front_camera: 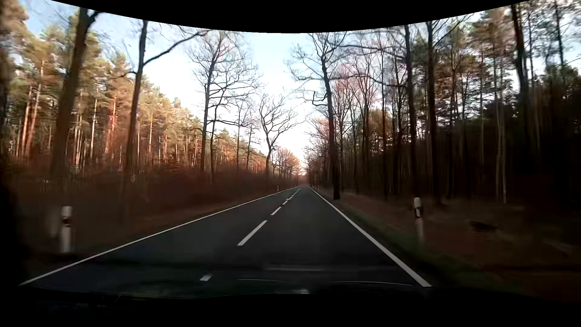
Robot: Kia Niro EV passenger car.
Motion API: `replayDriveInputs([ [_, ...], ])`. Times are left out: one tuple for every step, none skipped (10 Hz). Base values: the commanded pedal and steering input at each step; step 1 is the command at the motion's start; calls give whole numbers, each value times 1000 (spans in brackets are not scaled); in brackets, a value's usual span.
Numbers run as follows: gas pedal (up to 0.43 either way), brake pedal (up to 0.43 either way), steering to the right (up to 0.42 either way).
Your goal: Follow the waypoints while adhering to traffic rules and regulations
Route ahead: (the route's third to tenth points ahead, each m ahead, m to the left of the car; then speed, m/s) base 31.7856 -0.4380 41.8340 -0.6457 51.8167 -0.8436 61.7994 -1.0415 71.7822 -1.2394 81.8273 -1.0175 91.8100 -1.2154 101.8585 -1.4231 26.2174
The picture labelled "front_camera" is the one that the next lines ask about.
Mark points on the dark grey asphalt road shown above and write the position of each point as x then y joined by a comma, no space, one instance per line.
308,231

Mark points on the road markings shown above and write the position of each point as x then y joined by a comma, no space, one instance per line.
252,233

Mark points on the car's own bonnet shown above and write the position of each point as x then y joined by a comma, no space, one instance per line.
290,304

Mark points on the leaf-covered brown verge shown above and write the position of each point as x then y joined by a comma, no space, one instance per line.
150,213
476,236

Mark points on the wood of bare trees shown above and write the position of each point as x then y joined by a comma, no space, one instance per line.
431,113

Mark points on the wood of pine trees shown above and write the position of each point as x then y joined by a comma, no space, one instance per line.
136,118

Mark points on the white marker post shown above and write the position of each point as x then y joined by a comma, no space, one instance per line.
418,218
66,229

